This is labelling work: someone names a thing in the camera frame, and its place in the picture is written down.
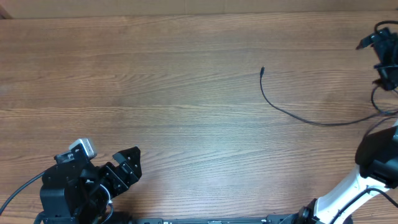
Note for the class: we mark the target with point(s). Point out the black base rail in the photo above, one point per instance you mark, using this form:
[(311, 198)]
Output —
[(121, 217)]

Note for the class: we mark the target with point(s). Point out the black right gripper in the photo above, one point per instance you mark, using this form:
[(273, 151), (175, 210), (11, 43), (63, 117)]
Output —
[(381, 40)]

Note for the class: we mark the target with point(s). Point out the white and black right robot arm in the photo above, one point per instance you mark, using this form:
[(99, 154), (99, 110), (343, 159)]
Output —
[(375, 171)]

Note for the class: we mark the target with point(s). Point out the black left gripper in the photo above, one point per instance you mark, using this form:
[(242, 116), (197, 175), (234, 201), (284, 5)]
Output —
[(132, 173)]

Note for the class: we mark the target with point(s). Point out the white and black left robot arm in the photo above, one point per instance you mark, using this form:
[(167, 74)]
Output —
[(74, 190)]

